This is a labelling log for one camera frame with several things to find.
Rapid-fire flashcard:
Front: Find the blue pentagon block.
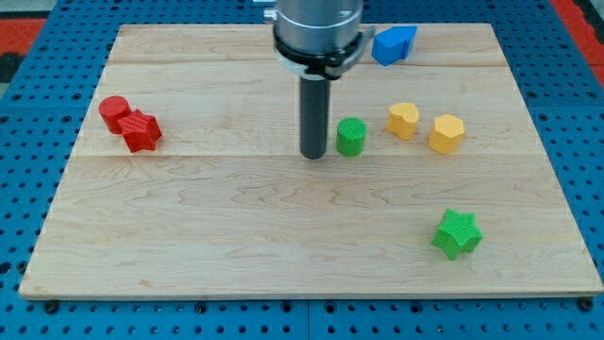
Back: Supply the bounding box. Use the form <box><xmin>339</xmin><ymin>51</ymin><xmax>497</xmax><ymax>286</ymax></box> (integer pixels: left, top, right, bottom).
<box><xmin>371</xmin><ymin>26</ymin><xmax>417</xmax><ymax>66</ymax></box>

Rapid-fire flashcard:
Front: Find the red star block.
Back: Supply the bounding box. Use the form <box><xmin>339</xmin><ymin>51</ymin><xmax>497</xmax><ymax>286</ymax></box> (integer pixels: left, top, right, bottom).
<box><xmin>117</xmin><ymin>110</ymin><xmax>162</xmax><ymax>153</ymax></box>

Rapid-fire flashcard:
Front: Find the yellow hexagon block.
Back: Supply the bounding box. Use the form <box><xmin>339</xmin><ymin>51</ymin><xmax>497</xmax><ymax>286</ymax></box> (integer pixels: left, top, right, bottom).
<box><xmin>428</xmin><ymin>114</ymin><xmax>465</xmax><ymax>154</ymax></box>

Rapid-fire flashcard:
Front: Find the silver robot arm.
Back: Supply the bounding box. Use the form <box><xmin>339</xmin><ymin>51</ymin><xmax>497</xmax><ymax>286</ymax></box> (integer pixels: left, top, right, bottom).
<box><xmin>273</xmin><ymin>0</ymin><xmax>376</xmax><ymax>81</ymax></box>

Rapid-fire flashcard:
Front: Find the wooden board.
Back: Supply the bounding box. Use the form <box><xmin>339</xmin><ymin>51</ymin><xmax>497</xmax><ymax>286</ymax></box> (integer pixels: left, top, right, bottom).
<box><xmin>19</xmin><ymin>24</ymin><xmax>603</xmax><ymax>300</ymax></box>

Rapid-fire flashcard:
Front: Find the red cylinder block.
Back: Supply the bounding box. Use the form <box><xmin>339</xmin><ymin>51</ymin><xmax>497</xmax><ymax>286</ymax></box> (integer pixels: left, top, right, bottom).
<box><xmin>98</xmin><ymin>95</ymin><xmax>131</xmax><ymax>134</ymax></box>

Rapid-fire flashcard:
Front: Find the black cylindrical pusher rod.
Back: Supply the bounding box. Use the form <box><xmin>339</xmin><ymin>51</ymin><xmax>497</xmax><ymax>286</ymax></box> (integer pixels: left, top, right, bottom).
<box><xmin>299</xmin><ymin>78</ymin><xmax>330</xmax><ymax>160</ymax></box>

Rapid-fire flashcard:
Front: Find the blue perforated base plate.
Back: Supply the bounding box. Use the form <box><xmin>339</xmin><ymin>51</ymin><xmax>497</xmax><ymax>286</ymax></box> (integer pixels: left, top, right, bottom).
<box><xmin>1</xmin><ymin>0</ymin><xmax>603</xmax><ymax>339</ymax></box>

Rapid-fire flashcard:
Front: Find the green star block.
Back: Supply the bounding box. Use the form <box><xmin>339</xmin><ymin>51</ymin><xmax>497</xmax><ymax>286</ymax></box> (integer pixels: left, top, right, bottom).
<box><xmin>430</xmin><ymin>208</ymin><xmax>483</xmax><ymax>261</ymax></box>

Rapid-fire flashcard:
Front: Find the green cylinder block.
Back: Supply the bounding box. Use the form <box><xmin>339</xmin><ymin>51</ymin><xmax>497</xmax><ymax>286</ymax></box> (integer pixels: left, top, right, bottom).
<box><xmin>336</xmin><ymin>117</ymin><xmax>367</xmax><ymax>157</ymax></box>

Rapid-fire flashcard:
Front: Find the yellow heart block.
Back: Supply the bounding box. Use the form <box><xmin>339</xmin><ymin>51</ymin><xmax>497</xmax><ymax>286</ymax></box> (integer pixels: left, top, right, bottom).
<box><xmin>386</xmin><ymin>102</ymin><xmax>419</xmax><ymax>141</ymax></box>

